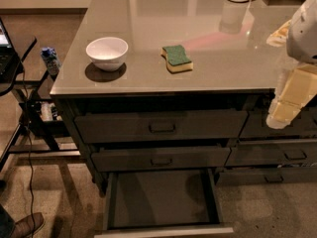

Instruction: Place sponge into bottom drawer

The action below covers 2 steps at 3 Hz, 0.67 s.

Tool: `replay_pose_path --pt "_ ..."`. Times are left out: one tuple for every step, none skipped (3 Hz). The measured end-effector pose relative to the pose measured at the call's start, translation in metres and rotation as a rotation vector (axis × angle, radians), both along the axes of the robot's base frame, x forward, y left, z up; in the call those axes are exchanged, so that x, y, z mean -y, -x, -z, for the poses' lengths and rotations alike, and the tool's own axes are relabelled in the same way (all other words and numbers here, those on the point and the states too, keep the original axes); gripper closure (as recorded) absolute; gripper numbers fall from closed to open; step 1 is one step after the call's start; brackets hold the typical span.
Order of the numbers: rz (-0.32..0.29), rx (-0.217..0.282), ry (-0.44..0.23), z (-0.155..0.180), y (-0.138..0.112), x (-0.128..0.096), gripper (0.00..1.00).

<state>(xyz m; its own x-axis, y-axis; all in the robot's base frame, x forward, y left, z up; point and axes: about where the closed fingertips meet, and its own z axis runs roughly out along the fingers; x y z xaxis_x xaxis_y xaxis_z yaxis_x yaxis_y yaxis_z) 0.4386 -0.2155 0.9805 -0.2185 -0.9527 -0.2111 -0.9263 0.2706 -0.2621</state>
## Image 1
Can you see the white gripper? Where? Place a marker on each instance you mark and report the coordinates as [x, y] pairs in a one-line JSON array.
[[304, 37]]

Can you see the green and yellow sponge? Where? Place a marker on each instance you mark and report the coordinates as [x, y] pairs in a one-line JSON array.
[[176, 59]]

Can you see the middle right dark drawer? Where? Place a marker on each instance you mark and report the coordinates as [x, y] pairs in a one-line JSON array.
[[280, 152]]

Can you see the bottom right dark drawer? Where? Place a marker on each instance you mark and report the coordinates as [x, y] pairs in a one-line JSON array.
[[262, 176]]

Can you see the top left dark drawer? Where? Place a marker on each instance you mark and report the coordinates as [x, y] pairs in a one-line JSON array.
[[160, 126]]

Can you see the middle left dark drawer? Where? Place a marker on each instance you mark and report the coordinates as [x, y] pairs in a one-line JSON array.
[[160, 158]]

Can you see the open bottom left drawer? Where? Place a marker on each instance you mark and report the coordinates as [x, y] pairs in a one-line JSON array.
[[163, 204]]

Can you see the white ceramic bowl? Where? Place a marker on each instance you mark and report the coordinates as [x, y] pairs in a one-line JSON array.
[[108, 53]]

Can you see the blue-capped plastic bottle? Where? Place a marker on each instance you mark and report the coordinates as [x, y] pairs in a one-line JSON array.
[[51, 60]]

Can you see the black side desk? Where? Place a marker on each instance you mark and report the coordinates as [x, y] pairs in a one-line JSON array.
[[26, 93]]

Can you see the black laptop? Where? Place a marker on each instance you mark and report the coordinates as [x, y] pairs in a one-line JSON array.
[[7, 51]]

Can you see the brown leather shoe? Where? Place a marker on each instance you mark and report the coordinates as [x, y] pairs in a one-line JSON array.
[[28, 226]]

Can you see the dark cabinet frame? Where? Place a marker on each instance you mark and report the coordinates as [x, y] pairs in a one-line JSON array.
[[254, 128]]

